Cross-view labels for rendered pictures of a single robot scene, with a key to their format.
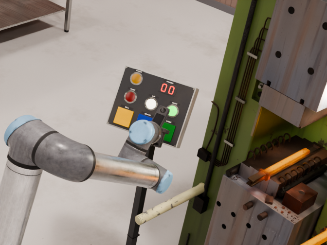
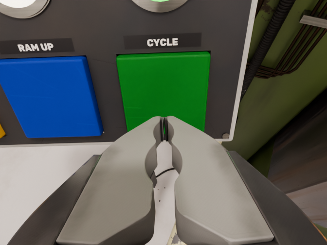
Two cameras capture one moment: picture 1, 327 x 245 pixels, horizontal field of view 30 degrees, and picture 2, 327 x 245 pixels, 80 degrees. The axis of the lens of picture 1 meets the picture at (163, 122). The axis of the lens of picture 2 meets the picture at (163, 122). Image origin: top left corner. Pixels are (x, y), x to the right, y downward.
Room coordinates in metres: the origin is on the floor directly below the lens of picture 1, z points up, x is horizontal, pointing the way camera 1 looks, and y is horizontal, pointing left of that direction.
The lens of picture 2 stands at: (2.16, 0.01, 1.15)
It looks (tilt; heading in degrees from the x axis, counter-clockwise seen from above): 61 degrees down; 348
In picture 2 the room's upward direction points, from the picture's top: 4 degrees counter-clockwise
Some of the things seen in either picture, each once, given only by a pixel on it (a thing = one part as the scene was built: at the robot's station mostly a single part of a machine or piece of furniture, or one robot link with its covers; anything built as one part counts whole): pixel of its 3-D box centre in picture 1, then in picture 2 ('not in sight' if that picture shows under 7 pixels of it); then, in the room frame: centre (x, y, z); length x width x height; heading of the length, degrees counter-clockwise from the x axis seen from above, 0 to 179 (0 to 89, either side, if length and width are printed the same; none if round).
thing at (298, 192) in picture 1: (299, 198); not in sight; (2.05, -0.61, 0.95); 0.12 x 0.09 x 0.07; 140
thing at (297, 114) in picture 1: (310, 93); not in sight; (2.28, -0.57, 1.32); 0.42 x 0.20 x 0.10; 140
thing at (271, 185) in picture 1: (286, 163); not in sight; (2.28, -0.57, 0.96); 0.42 x 0.20 x 0.09; 140
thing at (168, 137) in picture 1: (165, 131); (164, 95); (2.27, -0.02, 1.01); 0.07 x 0.05 x 0.07; 75
